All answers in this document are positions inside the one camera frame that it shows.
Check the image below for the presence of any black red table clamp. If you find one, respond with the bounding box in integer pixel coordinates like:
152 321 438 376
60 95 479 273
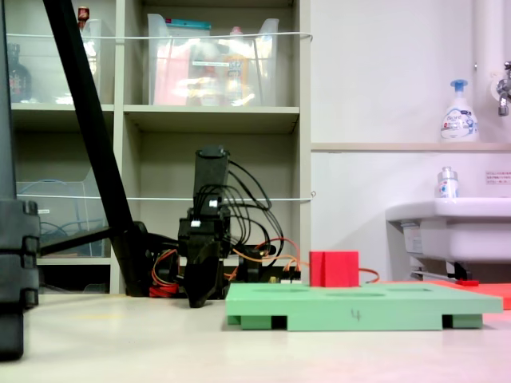
149 278 180 298
238 243 276 286

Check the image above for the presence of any small circuit board with connectors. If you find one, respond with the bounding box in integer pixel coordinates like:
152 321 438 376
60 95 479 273
269 269 303 285

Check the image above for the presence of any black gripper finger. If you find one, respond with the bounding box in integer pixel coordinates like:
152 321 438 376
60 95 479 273
184 243 205 308
198 243 223 308

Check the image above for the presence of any red cross columnar block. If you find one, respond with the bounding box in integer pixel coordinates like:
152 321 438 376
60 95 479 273
309 250 360 288

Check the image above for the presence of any dark glass bottle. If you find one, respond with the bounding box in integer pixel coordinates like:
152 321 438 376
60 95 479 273
6 43 33 104

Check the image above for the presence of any clear plastic bin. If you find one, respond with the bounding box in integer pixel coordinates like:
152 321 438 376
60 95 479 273
6 18 115 105

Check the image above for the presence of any white cord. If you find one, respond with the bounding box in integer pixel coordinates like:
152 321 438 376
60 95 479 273
6 31 315 43

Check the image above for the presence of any white pump soap bottle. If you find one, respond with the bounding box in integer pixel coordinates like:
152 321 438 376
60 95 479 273
440 78 480 144

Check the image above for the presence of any small white bottle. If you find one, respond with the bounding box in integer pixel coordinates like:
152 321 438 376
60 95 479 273
434 166 460 199

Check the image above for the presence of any black notched tripod leg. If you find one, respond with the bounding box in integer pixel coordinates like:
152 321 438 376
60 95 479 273
0 198 41 362

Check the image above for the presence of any large clear storage bin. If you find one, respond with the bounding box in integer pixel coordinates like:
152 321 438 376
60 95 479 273
146 14 280 108

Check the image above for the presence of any white sink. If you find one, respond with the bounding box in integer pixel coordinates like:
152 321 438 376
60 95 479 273
385 196 511 280

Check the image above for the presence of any green shape sorting board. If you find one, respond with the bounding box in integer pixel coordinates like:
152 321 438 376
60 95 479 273
225 282 504 332

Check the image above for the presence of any dark grey upright pole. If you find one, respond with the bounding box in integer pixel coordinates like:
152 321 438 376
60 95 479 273
0 0 18 200

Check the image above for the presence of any orange flat board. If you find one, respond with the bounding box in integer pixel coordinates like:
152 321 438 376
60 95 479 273
378 278 511 311

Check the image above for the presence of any clear bin with blue cables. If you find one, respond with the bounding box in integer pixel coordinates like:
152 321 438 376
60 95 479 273
15 167 111 259

